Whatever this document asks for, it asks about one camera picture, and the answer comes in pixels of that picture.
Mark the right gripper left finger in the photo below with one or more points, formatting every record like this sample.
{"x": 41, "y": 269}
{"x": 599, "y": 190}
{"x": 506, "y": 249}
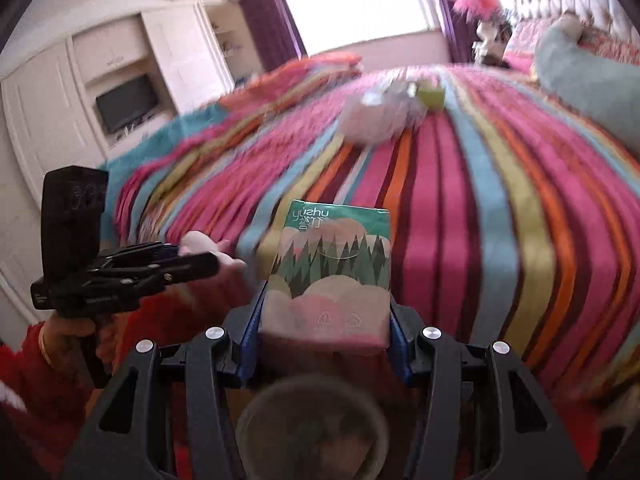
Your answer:
{"x": 128, "y": 433}

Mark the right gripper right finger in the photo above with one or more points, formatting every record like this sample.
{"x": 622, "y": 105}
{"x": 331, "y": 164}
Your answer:
{"x": 482, "y": 411}

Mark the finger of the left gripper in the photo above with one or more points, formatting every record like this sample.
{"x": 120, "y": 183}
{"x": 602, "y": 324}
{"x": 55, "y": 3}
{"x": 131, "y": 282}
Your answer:
{"x": 172, "y": 271}
{"x": 135, "y": 256}

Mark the white pink printed plastic bag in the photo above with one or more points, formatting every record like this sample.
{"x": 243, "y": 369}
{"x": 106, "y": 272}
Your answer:
{"x": 380, "y": 114}

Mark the white mesh trash basket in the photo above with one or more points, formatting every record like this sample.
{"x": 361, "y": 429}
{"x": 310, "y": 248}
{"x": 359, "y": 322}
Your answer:
{"x": 312, "y": 427}

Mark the left hand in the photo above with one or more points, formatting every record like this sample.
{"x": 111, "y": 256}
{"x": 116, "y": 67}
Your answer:
{"x": 59, "y": 343}

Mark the folded colourful quilt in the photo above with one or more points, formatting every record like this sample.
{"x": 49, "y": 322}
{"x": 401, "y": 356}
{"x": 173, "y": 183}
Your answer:
{"x": 258, "y": 93}

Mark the black flat television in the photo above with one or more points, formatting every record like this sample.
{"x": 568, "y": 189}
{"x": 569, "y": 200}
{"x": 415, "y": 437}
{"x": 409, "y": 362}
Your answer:
{"x": 125, "y": 104}

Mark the striped colourful bedspread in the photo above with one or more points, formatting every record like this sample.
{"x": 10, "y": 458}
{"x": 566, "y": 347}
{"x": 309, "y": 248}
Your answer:
{"x": 511, "y": 217}

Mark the purple curtain left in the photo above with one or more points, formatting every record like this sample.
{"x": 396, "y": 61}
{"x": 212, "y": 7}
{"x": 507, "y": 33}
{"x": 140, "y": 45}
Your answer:
{"x": 274, "y": 32}

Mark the green tissue box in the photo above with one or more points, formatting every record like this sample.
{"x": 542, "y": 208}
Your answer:
{"x": 432, "y": 97}

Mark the light blue long pillow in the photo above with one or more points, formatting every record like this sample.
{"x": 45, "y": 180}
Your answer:
{"x": 605, "y": 91}

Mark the pink feather flower vase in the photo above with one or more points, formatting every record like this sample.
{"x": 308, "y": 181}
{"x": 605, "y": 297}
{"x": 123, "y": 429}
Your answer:
{"x": 492, "y": 26}

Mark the white wall cabinet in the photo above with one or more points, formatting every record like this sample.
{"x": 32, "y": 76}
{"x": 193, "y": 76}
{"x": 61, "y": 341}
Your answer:
{"x": 51, "y": 84}

